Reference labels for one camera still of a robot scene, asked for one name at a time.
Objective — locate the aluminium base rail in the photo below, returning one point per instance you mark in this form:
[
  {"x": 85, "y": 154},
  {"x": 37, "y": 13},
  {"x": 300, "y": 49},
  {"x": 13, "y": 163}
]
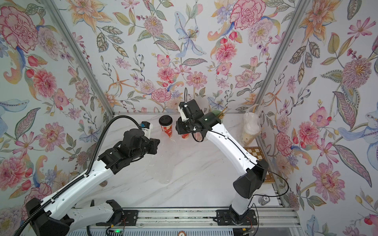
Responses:
[{"x": 208, "y": 217}]

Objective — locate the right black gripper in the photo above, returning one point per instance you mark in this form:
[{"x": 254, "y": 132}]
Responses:
[{"x": 181, "y": 130}]

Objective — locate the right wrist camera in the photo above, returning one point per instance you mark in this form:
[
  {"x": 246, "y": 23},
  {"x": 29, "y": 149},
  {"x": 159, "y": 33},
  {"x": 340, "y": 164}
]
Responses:
[{"x": 182, "y": 111}]

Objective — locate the wooden chessboard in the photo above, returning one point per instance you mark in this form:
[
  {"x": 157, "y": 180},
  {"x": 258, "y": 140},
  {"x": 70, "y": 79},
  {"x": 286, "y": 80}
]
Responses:
[{"x": 258, "y": 153}]

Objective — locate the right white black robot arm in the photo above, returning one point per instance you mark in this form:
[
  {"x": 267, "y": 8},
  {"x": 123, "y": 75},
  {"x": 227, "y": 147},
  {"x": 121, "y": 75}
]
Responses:
[{"x": 252, "y": 171}]

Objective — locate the small round silver tin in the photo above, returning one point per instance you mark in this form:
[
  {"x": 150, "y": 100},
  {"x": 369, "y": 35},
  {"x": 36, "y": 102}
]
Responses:
[{"x": 263, "y": 200}]

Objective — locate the red cup black lid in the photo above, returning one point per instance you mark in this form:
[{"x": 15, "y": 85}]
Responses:
[
  {"x": 185, "y": 136},
  {"x": 166, "y": 122}
]

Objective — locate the clear plastic carrier bag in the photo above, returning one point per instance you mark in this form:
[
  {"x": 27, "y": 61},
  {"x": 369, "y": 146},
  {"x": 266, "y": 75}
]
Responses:
[{"x": 250, "y": 129}]

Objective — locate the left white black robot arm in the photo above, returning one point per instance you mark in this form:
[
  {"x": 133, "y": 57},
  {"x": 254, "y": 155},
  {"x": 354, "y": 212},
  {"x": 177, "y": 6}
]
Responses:
[{"x": 67, "y": 197}]

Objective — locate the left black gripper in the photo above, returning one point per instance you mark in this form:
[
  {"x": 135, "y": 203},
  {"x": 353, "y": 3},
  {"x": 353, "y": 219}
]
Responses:
[{"x": 152, "y": 141}]

